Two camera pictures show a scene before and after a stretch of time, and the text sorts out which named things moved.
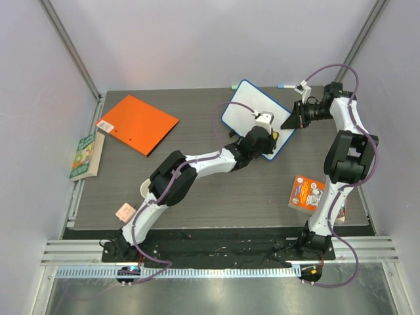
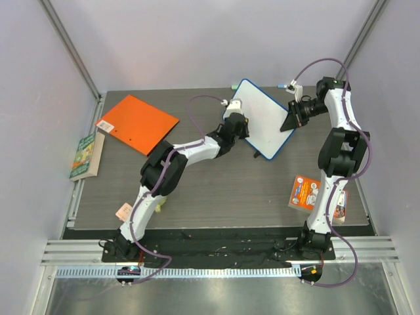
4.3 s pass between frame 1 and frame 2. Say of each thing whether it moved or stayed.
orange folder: stayed
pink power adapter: stayed
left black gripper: moved
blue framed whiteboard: stayed
